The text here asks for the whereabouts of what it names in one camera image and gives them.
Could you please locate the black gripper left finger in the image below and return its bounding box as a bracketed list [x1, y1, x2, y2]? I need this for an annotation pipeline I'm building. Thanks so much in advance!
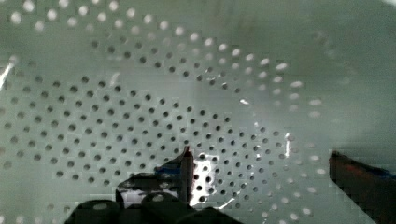
[64, 147, 242, 224]

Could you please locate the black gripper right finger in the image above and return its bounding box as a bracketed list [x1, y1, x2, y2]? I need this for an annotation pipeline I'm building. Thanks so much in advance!
[329, 151, 396, 224]

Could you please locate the green plastic strainer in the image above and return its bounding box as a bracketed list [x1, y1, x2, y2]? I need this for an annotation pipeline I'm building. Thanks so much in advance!
[1, 0, 395, 224]

